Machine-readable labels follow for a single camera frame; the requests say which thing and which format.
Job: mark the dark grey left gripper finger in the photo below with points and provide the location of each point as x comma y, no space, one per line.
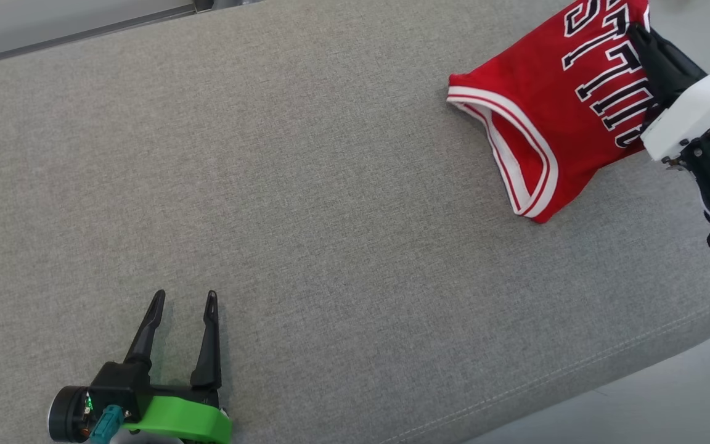
145,333
209,357

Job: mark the grey round support tube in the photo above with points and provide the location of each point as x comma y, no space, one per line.
238,3

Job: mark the red basketball jersey white trim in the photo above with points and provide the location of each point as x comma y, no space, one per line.
534,92

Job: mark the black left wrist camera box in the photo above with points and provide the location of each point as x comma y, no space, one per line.
114,382

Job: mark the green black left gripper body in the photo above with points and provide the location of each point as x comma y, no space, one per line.
182,422

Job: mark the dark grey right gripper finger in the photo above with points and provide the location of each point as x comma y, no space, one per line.
654,80
669,61

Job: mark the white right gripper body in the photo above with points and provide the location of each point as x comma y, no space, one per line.
694,111

